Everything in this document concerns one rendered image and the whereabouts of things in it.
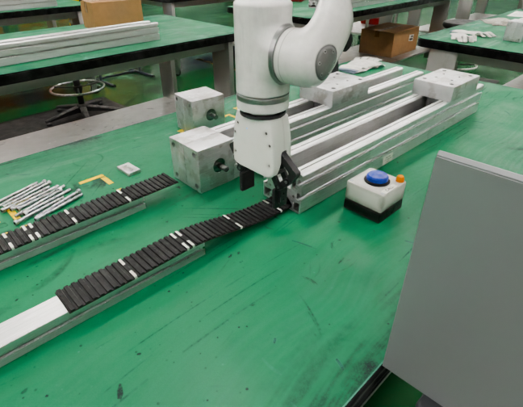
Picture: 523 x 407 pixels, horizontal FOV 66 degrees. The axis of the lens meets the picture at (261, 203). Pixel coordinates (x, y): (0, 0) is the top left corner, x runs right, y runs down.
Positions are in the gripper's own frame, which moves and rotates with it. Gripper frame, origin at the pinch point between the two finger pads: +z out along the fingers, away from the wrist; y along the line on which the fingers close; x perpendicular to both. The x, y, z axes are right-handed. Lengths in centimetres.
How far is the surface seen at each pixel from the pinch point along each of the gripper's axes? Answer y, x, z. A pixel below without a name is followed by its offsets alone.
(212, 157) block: -14.2, -0.3, -2.0
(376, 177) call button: 13.3, 16.0, -2.1
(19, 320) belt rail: -1.1, -41.7, 2.2
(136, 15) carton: -202, 88, -1
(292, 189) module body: 2.6, 5.2, 0.6
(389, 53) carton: -177, 351, 57
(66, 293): -1.4, -35.6, 2.0
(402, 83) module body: -14, 72, -2
